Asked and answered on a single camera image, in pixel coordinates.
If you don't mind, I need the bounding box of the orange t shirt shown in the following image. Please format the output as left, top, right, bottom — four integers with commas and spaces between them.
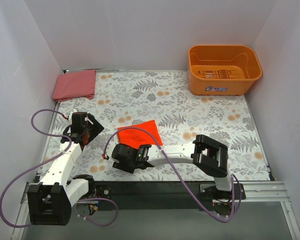
117, 120, 163, 149

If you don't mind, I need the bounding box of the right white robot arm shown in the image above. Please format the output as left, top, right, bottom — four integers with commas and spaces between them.
109, 134, 235, 199

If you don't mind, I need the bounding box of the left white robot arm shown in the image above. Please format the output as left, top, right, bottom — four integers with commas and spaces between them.
27, 110, 104, 226

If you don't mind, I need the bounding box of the floral table mat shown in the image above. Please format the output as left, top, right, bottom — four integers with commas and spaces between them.
39, 71, 273, 182

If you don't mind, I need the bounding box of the folded pink t shirt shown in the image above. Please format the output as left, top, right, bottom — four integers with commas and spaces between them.
52, 69, 96, 102

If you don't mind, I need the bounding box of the orange plastic basket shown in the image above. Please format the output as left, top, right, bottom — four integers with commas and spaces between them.
187, 45, 263, 96

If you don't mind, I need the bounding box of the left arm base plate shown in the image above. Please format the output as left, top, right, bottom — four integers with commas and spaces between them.
91, 184, 112, 199

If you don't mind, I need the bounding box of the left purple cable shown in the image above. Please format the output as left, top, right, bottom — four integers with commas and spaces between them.
0, 108, 119, 228

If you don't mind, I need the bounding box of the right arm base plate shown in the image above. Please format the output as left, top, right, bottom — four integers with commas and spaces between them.
199, 183, 246, 200

